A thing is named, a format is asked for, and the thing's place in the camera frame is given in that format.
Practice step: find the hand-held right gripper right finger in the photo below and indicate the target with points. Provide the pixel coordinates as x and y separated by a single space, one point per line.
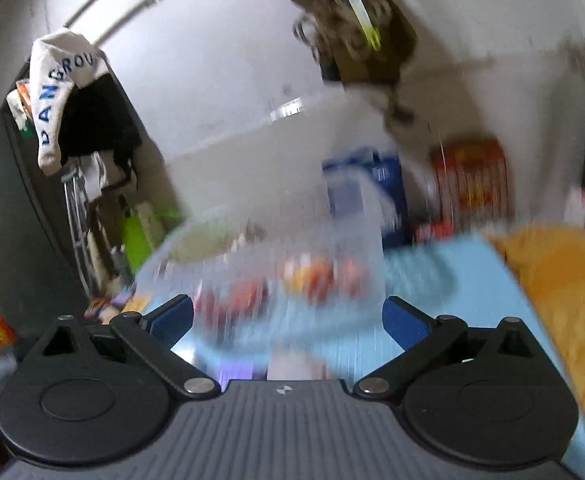
405 324

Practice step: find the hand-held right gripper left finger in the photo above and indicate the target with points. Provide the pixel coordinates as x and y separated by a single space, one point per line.
172 319

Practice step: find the clear plastic container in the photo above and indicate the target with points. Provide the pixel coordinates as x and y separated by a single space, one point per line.
272 230

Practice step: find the red and black packet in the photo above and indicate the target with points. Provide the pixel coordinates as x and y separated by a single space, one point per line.
237 300

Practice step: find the light blue mat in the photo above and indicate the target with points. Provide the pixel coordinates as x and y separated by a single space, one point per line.
472 280

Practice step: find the green plastic object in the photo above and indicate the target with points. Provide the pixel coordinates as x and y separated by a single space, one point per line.
138 240

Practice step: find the red and yellow packet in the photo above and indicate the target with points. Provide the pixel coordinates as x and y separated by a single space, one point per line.
322 277

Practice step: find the metal rack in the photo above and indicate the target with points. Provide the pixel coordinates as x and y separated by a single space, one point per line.
80 220

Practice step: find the blue packet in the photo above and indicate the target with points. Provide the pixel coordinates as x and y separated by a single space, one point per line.
388 180

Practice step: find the red box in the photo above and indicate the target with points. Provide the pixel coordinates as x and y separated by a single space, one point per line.
472 185

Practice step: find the yellow cloth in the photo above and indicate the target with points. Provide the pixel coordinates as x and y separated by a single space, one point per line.
562 285

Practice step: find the grey cabinet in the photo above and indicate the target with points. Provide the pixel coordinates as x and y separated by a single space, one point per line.
2 210

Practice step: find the black garment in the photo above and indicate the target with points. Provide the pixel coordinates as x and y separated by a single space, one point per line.
97 120

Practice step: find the white printed cloth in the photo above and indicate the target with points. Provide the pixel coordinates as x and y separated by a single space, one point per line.
47 110

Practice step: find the hanging brown bag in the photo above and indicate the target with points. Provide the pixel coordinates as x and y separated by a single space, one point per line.
372 57

